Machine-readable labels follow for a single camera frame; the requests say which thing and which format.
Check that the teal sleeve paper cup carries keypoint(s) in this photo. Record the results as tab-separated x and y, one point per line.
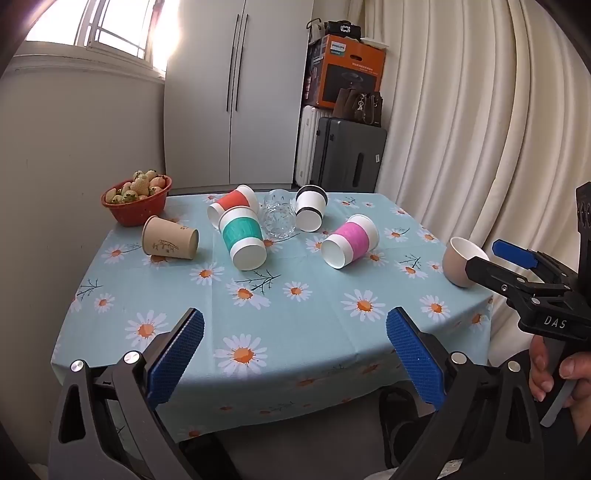
240	233

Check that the red plastic basket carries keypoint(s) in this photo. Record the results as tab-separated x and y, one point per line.
134	212

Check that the clear glass cup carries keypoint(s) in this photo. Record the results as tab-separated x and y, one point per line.
277	217

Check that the dark handbag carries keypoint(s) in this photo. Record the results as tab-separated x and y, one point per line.
371	110

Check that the black stool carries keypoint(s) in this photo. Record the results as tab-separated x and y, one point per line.
401	429

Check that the grey suitcase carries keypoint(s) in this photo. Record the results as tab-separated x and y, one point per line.
346	157

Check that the brown handbag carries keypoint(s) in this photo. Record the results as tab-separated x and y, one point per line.
345	104

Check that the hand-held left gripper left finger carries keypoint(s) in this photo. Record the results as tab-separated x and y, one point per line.
178	355

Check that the black camera bag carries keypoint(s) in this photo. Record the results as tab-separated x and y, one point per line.
342	27

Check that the pile of pale strawberries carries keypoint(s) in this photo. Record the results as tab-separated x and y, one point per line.
141	184

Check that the beige ceramic cup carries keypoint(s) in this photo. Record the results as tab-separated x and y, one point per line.
455	267

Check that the cream curtain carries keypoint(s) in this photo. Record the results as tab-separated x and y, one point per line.
461	115

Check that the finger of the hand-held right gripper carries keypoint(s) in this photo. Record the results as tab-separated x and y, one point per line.
512	251
489	272

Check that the blue daisy print tablecloth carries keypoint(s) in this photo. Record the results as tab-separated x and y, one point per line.
295	323

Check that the white suitcase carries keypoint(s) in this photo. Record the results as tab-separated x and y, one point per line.
307	143

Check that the brown paper cup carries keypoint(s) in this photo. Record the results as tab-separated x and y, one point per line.
168	237

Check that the window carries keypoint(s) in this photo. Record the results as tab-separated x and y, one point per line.
115	27

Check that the pink sleeve paper cup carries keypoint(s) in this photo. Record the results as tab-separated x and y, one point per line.
355	237

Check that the red sleeve paper cup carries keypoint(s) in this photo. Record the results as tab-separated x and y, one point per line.
235	199

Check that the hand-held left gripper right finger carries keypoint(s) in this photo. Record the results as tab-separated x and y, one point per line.
415	355

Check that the orange cardboard box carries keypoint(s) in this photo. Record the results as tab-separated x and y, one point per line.
355	60

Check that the white wardrobe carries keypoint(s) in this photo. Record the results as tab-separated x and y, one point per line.
203	115

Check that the person's right hand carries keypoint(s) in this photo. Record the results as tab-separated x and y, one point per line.
542	374

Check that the black sleeve paper cup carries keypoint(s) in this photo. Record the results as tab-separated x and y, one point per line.
309	203

